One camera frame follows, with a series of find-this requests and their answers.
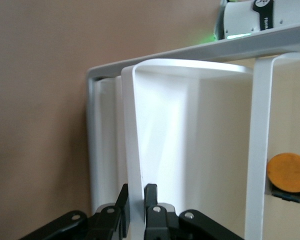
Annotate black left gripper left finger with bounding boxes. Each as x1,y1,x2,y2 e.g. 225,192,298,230
86,183,131,240

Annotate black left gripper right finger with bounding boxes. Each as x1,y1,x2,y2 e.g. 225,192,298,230
144,183,178,240

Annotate orange push button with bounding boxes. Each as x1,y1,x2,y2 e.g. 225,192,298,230
264,152,300,205

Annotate white drawer cabinet grey frame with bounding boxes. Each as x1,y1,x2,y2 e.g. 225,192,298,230
86,21,300,240

